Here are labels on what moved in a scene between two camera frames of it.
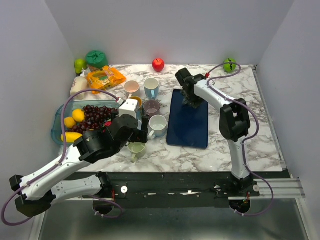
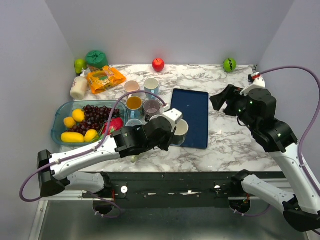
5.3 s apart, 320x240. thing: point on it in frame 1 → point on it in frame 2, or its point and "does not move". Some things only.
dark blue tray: x=187 y=126 does not move
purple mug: x=151 y=108 does not move
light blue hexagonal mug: x=151 y=87 does not move
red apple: x=158 y=64 does not move
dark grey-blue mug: x=192 y=100 → x=181 y=131
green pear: x=79 y=64 does not move
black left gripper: x=141 y=136 → x=165 y=146
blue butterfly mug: x=138 y=109 does not move
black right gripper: x=194 y=102 → x=232 y=93
